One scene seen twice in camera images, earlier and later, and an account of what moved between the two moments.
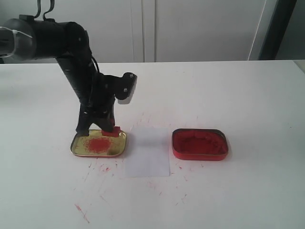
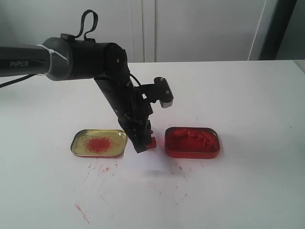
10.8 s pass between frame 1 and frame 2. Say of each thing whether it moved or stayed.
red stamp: moved
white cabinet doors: stayed
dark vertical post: stayed
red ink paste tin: moved
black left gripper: moved
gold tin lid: stayed
